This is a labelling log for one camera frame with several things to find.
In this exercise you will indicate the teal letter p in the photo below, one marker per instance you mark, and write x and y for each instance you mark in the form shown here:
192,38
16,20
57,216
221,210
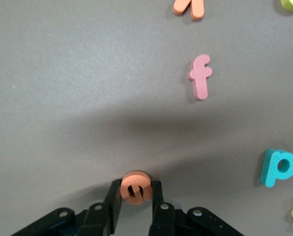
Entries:
269,172

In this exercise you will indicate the orange letter e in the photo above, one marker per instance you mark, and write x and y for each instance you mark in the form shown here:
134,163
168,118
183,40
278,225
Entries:
136,179

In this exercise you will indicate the pink letter f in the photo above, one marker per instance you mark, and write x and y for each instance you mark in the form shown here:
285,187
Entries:
200,81

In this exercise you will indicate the orange letter v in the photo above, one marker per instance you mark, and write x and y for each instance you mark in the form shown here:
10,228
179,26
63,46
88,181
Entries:
196,9

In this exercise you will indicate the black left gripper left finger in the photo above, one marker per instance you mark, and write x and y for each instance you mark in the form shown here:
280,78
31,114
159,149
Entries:
111,209

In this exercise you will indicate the brown table cover sheet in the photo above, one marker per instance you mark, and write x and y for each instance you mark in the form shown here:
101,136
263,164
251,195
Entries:
87,73

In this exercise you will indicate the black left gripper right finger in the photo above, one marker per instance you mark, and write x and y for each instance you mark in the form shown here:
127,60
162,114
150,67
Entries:
161,218

